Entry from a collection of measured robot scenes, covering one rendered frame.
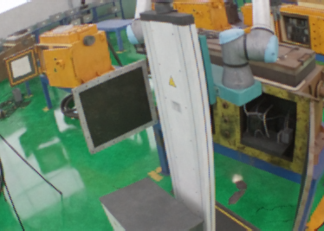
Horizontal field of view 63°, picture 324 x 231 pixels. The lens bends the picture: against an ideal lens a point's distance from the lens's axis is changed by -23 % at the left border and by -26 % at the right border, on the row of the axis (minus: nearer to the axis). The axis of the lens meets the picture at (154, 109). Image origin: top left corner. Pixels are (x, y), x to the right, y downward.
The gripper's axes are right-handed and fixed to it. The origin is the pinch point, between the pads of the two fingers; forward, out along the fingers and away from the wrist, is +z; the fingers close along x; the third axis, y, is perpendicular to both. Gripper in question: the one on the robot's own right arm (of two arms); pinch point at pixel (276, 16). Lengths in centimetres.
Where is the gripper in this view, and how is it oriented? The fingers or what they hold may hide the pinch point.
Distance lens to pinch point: 201.5
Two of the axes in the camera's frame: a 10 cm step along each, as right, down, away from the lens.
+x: 8.2, -3.7, 4.4
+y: 5.5, 2.7, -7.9
